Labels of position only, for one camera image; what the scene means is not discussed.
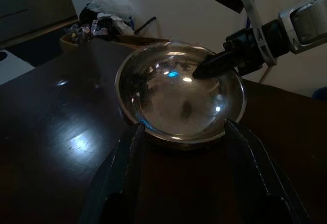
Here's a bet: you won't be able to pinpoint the dark brown wooden table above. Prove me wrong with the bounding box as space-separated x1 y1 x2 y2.
0 38 327 224

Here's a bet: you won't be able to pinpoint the shiny steel bowl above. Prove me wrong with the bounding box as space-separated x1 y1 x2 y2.
114 41 247 148

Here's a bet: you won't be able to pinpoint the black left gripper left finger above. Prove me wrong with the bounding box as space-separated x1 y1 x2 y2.
78 123 147 224

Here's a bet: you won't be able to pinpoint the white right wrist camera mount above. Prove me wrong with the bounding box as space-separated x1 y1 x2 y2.
211 0 278 66

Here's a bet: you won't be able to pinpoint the blue round object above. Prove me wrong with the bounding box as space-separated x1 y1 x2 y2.
311 86 327 101

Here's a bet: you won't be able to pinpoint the shiny snack packets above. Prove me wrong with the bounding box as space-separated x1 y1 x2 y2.
63 16 135 43

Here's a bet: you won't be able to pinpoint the clear plastic bag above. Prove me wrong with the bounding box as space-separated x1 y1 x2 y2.
86 0 135 20

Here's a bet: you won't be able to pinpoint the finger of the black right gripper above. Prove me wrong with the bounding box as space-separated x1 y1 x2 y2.
192 57 242 80
196 50 240 73

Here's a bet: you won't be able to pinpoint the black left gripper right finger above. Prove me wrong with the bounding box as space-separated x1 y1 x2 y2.
224 118 313 224

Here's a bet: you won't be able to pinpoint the grey cabinet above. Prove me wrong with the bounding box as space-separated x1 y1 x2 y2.
0 0 79 44

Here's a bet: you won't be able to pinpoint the black cable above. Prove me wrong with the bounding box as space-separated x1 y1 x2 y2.
134 16 157 34

